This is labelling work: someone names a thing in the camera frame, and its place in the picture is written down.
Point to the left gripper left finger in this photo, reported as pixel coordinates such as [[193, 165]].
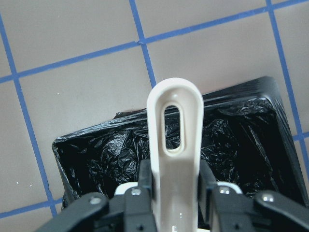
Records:
[[94, 212]]

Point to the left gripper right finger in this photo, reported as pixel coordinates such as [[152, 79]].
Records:
[[224, 208]]

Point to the beige plastic dustpan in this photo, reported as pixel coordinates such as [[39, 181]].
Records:
[[175, 171]]

